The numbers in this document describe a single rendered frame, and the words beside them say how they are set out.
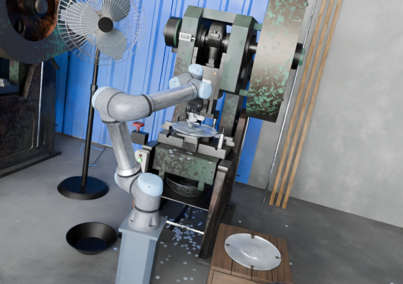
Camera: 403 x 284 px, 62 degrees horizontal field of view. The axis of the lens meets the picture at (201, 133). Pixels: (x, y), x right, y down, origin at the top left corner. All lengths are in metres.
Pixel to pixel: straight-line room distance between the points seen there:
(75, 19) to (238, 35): 1.09
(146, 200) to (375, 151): 2.42
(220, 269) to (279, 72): 0.97
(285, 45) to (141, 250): 1.16
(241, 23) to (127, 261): 1.39
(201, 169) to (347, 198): 1.89
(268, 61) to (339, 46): 1.65
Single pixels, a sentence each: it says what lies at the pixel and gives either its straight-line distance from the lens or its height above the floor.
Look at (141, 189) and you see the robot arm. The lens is 1.54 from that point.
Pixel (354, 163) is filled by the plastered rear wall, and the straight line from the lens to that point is 3.46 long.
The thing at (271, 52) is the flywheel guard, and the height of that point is 1.32.
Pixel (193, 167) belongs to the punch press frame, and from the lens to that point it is 2.05.
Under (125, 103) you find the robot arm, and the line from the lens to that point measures 1.33.
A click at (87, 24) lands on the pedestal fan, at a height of 1.27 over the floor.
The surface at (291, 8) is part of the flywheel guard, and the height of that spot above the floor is 1.54.
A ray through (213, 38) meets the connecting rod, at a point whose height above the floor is 1.34.
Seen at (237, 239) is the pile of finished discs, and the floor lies 0.35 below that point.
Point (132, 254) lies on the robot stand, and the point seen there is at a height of 0.32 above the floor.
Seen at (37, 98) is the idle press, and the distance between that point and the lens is 3.21.
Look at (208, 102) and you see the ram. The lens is 2.08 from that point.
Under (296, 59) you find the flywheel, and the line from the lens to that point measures 2.04.
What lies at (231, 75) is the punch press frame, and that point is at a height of 1.15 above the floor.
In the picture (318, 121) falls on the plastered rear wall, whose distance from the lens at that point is 3.33.
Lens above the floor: 1.32
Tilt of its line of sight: 15 degrees down
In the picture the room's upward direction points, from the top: 11 degrees clockwise
